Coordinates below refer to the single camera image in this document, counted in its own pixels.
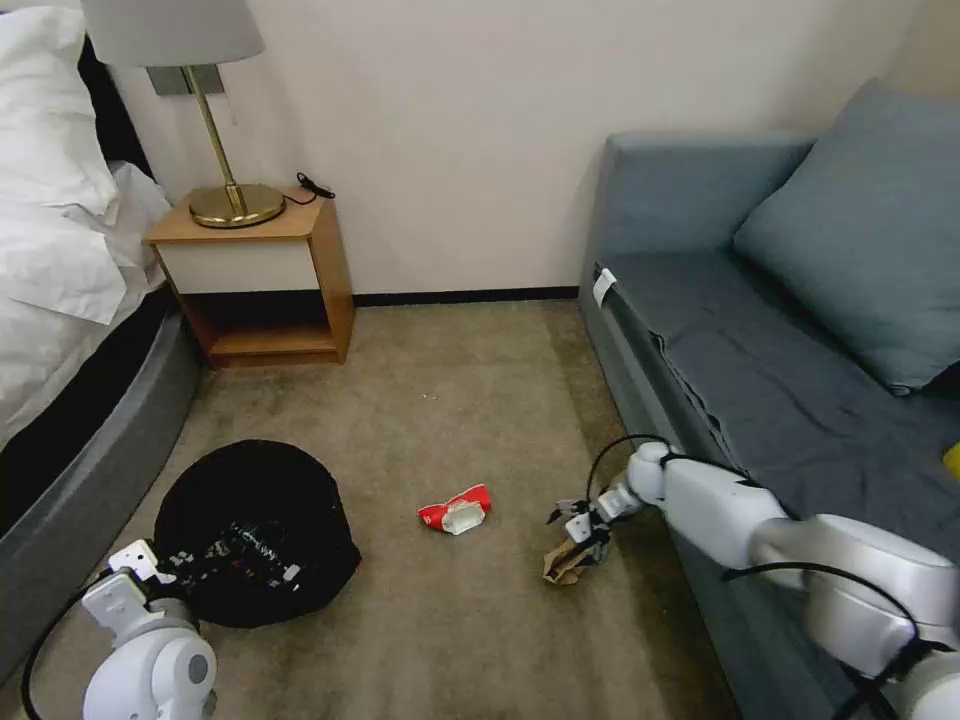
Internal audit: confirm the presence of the brass lamp with grey shade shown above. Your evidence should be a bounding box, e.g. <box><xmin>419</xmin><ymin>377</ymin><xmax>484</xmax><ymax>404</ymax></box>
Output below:
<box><xmin>78</xmin><ymin>0</ymin><xmax>289</xmax><ymax>231</ymax></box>

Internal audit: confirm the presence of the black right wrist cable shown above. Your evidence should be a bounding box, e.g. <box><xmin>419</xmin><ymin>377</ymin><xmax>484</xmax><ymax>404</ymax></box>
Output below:
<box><xmin>586</xmin><ymin>434</ymin><xmax>680</xmax><ymax>519</ymax></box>

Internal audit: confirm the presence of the black headboard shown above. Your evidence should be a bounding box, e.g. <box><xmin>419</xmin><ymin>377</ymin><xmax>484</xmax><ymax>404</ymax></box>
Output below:
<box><xmin>77</xmin><ymin>32</ymin><xmax>160</xmax><ymax>189</ymax></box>

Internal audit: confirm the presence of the white pillow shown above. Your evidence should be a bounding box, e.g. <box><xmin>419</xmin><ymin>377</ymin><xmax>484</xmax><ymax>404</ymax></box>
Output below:
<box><xmin>0</xmin><ymin>5</ymin><xmax>123</xmax><ymax>220</ymax></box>

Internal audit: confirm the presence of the black right elbow cable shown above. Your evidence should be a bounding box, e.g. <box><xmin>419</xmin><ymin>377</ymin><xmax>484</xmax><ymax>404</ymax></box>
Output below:
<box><xmin>721</xmin><ymin>558</ymin><xmax>928</xmax><ymax>720</ymax></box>

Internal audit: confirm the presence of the blue-grey sofa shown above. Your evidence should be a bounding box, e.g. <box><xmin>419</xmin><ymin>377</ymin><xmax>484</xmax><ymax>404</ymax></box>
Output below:
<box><xmin>577</xmin><ymin>130</ymin><xmax>960</xmax><ymax>720</ymax></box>

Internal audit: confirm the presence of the thin black lamp cable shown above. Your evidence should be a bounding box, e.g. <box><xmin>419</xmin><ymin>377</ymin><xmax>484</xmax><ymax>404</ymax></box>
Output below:
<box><xmin>281</xmin><ymin>170</ymin><xmax>336</xmax><ymax>208</ymax></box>

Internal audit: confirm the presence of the grey metal wall plate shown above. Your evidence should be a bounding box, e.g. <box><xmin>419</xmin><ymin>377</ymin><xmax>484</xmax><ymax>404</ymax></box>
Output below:
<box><xmin>146</xmin><ymin>65</ymin><xmax>227</xmax><ymax>98</ymax></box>

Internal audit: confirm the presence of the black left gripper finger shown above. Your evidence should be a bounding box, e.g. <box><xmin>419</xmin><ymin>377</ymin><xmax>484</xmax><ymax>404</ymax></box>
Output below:
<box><xmin>200</xmin><ymin>558</ymin><xmax>304</xmax><ymax>595</ymax></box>
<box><xmin>196</xmin><ymin>521</ymin><xmax>290</xmax><ymax>565</ymax></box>

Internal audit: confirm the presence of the red and white wrapper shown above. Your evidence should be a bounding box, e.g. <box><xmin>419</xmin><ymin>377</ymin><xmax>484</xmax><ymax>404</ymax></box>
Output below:
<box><xmin>416</xmin><ymin>482</ymin><xmax>496</xmax><ymax>538</ymax></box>

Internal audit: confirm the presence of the black round trash bin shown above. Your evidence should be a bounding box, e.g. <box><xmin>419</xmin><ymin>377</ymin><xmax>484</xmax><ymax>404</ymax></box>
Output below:
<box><xmin>153</xmin><ymin>440</ymin><xmax>364</xmax><ymax>630</ymax></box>

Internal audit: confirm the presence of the brown paper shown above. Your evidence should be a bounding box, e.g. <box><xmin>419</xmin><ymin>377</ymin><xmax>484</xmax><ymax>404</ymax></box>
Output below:
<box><xmin>541</xmin><ymin>533</ymin><xmax>601</xmax><ymax>587</ymax></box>

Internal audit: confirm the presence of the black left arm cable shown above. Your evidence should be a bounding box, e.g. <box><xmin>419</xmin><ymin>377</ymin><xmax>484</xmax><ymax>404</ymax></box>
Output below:
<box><xmin>20</xmin><ymin>573</ymin><xmax>115</xmax><ymax>720</ymax></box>

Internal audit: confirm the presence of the black baseboard strip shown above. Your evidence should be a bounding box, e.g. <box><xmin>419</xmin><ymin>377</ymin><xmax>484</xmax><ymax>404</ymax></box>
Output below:
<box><xmin>351</xmin><ymin>287</ymin><xmax>583</xmax><ymax>309</ymax></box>

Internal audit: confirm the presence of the white duvet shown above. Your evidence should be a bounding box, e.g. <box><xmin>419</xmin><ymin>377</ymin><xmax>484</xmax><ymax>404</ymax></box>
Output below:
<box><xmin>0</xmin><ymin>160</ymin><xmax>175</xmax><ymax>453</ymax></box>

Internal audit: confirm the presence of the wooden nightstand with white drawer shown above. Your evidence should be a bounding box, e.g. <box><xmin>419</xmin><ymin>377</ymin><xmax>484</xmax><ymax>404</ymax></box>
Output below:
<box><xmin>143</xmin><ymin>196</ymin><xmax>356</xmax><ymax>370</ymax></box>

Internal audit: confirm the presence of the grey padded bed frame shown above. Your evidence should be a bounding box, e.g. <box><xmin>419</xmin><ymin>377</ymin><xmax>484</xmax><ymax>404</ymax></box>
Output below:
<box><xmin>0</xmin><ymin>288</ymin><xmax>205</xmax><ymax>658</ymax></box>

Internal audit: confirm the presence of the blue-grey cushion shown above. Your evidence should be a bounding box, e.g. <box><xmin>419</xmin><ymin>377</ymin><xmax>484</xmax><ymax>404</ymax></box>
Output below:
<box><xmin>732</xmin><ymin>76</ymin><xmax>960</xmax><ymax>397</ymax></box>

